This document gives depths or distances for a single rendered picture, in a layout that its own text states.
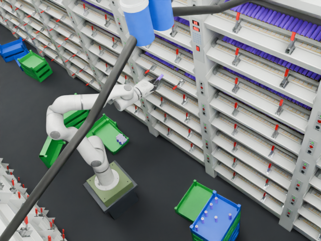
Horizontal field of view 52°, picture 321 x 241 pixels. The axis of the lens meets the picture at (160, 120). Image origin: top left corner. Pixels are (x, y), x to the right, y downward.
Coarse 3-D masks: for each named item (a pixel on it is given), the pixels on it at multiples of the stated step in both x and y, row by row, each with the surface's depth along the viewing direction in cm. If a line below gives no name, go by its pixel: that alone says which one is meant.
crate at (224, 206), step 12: (216, 204) 222; (228, 204) 221; (204, 216) 218; (228, 216) 216; (192, 228) 207; (204, 228) 213; (216, 228) 212; (228, 228) 207; (204, 240) 208; (216, 240) 207
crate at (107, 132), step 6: (108, 120) 321; (102, 126) 323; (108, 126) 324; (114, 126) 320; (96, 132) 321; (102, 132) 321; (108, 132) 321; (114, 132) 322; (120, 132) 319; (102, 138) 318; (108, 138) 319; (114, 138) 319; (126, 138) 312; (108, 144) 316; (114, 144) 316; (120, 144) 316; (114, 150) 305
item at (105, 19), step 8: (72, 0) 262; (80, 0) 266; (72, 8) 265; (80, 8) 262; (88, 8) 255; (96, 8) 252; (80, 16) 265; (88, 16) 255; (96, 16) 251; (104, 16) 248; (112, 16) 241; (96, 24) 252; (104, 24) 241; (112, 24) 241; (112, 32) 240
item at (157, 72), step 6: (138, 54) 243; (138, 60) 243; (144, 60) 241; (144, 66) 239; (150, 66) 236; (168, 66) 230; (156, 72) 232; (162, 72) 230; (180, 72) 224; (162, 78) 232; (168, 78) 226; (174, 78) 224; (174, 84) 223; (186, 84) 219; (186, 90) 217; (192, 90) 215
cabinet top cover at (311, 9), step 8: (272, 0) 125; (280, 0) 123; (288, 0) 120; (296, 0) 118; (304, 0) 116; (312, 0) 116; (320, 0) 115; (304, 8) 118; (312, 8) 115; (320, 8) 113
